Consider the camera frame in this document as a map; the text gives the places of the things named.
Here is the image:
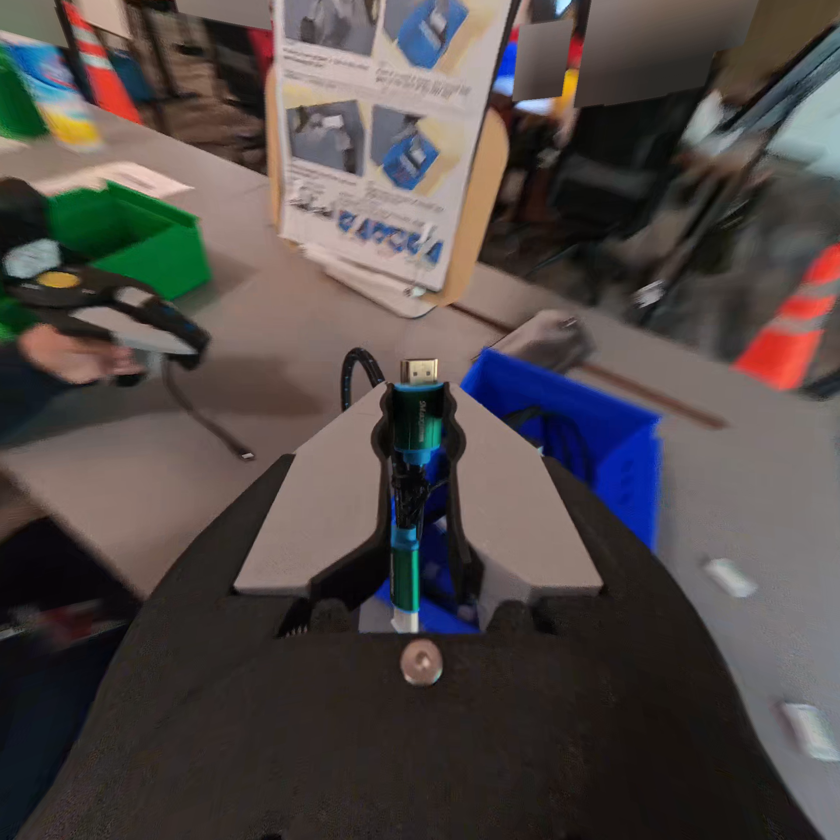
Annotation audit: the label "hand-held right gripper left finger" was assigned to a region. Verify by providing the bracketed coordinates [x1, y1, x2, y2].
[233, 382, 395, 608]

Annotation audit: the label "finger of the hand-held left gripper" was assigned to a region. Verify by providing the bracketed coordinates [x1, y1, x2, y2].
[67, 304, 199, 358]
[113, 287, 173, 316]

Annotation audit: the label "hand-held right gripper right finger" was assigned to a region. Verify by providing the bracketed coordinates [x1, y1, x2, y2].
[446, 382, 605, 632]

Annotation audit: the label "small black hub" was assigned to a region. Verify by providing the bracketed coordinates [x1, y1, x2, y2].
[147, 297, 212, 370]

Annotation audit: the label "green storage bin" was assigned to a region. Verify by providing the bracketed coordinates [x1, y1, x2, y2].
[49, 180, 214, 301]

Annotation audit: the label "black braided cable green plugs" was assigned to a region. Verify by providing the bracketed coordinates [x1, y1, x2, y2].
[340, 346, 455, 634]
[505, 407, 593, 488]

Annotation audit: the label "thin black cable copper plug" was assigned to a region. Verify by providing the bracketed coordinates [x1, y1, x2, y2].
[163, 364, 257, 462]

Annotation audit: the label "blue storage bin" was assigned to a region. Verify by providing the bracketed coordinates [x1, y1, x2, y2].
[374, 348, 664, 635]

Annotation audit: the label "person's left forearm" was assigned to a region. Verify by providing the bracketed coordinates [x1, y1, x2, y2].
[0, 348, 70, 435]

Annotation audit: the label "small clear plug cap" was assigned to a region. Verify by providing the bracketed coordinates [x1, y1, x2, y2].
[704, 556, 757, 599]
[780, 701, 840, 763]

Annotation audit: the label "person's left hand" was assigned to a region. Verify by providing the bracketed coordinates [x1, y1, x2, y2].
[18, 323, 143, 386]

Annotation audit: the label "laminated sheet red label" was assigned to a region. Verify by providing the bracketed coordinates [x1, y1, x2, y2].
[33, 163, 196, 199]

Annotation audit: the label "wipes tub blue yellow label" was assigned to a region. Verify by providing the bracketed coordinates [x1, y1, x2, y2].
[0, 33, 104, 153]

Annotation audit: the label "small green bin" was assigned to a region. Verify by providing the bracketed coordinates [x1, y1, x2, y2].
[0, 52, 48, 140]

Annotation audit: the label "orange traffic cone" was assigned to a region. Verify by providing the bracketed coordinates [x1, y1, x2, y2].
[62, 0, 143, 127]
[731, 246, 840, 392]

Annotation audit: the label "white stand base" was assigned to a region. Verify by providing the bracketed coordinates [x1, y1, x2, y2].
[315, 249, 442, 320]

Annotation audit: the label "printed instruction sheet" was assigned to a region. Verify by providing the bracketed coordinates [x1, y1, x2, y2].
[276, 0, 514, 294]

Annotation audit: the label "black chair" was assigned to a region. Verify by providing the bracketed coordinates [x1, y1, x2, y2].
[550, 105, 698, 265]

